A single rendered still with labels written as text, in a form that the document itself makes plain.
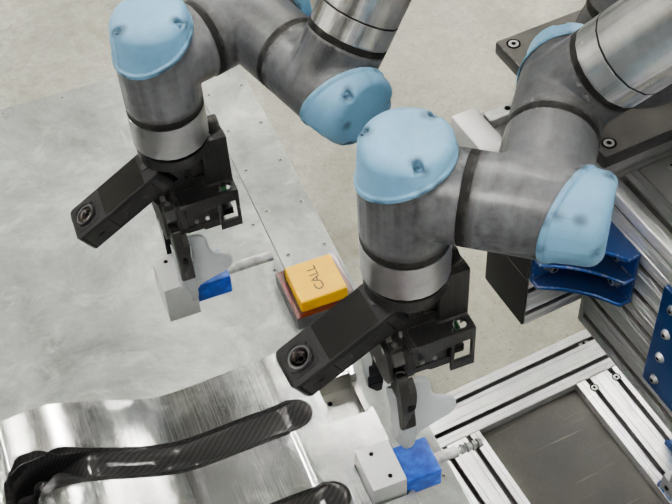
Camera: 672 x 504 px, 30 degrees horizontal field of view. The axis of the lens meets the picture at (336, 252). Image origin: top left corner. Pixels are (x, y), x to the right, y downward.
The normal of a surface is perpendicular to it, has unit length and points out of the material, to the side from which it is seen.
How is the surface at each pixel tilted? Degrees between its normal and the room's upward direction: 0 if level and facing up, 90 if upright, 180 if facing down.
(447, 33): 0
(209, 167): 90
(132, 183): 33
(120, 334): 0
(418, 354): 90
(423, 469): 0
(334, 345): 29
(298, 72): 56
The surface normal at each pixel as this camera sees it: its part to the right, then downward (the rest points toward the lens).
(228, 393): -0.10, -0.63
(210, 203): 0.37, 0.70
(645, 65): -0.33, 0.70
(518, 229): -0.27, 0.46
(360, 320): -0.48, -0.40
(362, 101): 0.61, 0.58
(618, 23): -0.80, -0.19
